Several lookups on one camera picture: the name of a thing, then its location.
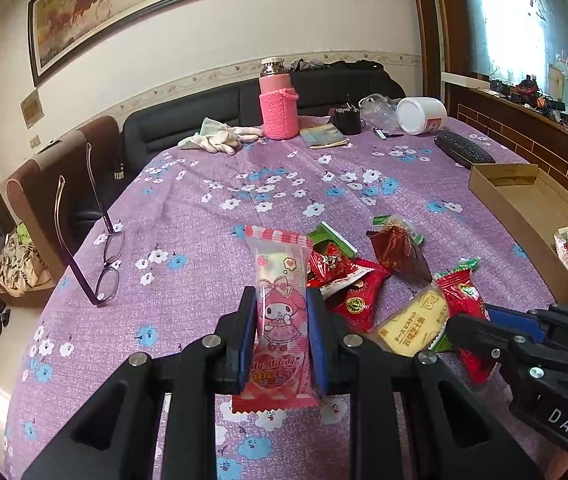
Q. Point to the green white snack packet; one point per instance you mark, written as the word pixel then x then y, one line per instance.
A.
pixel 334 237

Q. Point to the small booklet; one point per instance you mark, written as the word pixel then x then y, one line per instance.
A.
pixel 321 136

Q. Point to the patterned bag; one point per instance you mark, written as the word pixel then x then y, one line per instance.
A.
pixel 21 265

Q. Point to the wooden sideboard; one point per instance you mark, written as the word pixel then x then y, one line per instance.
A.
pixel 513 125

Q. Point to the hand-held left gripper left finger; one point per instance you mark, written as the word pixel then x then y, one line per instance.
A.
pixel 246 340

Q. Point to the white plastic jar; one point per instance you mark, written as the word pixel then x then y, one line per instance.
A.
pixel 421 115

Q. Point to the black glasses case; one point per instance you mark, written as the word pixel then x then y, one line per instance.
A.
pixel 463 149

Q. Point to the white flat box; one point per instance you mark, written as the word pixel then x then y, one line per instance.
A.
pixel 463 78

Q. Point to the wall socket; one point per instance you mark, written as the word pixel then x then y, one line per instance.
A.
pixel 36 141

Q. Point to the framed horse painting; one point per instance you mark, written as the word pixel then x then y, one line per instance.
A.
pixel 114 5

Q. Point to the clear green-edged snack packet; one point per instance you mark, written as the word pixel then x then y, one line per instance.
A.
pixel 408 224

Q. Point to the red green-trimmed snack packet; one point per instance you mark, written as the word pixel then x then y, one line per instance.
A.
pixel 463 292

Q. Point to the brown chair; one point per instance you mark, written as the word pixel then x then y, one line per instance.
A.
pixel 49 180

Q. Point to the small wall plaque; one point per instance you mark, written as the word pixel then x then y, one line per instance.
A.
pixel 31 109

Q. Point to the small lighter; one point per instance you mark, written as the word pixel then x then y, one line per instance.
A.
pixel 386 133

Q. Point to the dark clothes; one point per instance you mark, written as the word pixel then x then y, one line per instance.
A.
pixel 334 65

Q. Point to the pink cartoon snack packet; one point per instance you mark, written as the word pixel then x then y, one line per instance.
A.
pixel 281 310

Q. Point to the purple eyeglasses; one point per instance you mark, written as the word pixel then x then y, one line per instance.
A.
pixel 106 285

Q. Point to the red round-emblem snack packet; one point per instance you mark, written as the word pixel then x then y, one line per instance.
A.
pixel 358 300

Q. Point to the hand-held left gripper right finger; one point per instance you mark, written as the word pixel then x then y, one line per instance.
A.
pixel 316 340

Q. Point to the sideboard clutter pile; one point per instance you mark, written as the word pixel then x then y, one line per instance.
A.
pixel 563 105

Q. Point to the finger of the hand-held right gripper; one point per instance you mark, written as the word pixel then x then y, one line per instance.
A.
pixel 468 332
pixel 508 317

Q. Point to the pink sleeved bottle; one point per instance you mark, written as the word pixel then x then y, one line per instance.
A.
pixel 279 110

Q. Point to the purple floral tablecloth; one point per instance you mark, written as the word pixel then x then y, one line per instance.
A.
pixel 214 200

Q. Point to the black sofa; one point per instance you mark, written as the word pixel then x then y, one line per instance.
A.
pixel 189 110

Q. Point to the brown snack packet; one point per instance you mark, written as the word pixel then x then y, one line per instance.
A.
pixel 396 255

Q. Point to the clear plastic cup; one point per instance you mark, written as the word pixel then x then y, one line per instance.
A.
pixel 378 110

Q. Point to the white glove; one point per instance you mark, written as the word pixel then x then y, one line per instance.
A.
pixel 224 142

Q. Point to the black cup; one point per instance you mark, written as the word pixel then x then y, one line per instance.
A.
pixel 347 121

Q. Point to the etched glass panel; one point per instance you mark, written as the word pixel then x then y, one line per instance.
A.
pixel 523 10

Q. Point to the yellow biscuit packet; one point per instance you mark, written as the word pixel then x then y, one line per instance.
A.
pixel 408 322

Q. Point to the pale green cloth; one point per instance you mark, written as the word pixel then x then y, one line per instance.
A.
pixel 214 125

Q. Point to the cardboard box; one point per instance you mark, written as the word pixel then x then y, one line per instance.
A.
pixel 513 200

